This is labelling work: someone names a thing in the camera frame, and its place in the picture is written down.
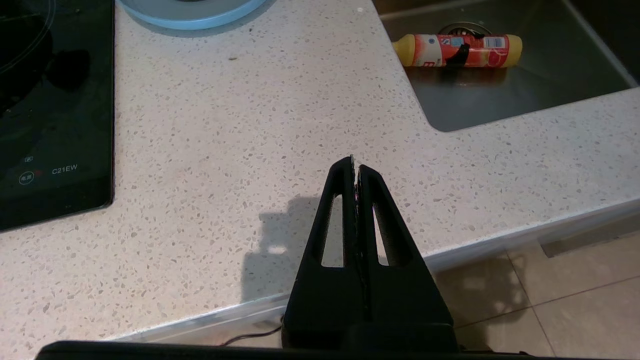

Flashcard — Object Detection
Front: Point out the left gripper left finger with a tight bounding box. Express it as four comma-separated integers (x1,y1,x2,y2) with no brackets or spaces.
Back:
281,156,372,350

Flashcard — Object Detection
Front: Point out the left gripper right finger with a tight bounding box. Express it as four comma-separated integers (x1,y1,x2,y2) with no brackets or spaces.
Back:
357,164,458,351

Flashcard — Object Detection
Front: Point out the orange dish soap bottle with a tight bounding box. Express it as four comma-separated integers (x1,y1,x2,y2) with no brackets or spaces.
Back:
391,33,524,68

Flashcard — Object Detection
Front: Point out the blue-grey plate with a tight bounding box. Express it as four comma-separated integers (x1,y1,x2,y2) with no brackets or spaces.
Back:
116,0,268,31

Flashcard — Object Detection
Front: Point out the metal sink drain strainer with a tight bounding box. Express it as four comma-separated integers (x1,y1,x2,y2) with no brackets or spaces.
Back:
437,21,486,37

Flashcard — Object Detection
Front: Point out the stainless steel sink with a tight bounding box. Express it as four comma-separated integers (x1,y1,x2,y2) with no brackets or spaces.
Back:
372,0,640,133

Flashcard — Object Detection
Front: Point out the black induction cooktop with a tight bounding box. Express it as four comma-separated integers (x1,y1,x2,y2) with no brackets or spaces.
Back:
0,0,116,232

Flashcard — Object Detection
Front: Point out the black floor power cable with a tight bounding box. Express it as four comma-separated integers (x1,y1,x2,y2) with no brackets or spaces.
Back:
220,325,285,347

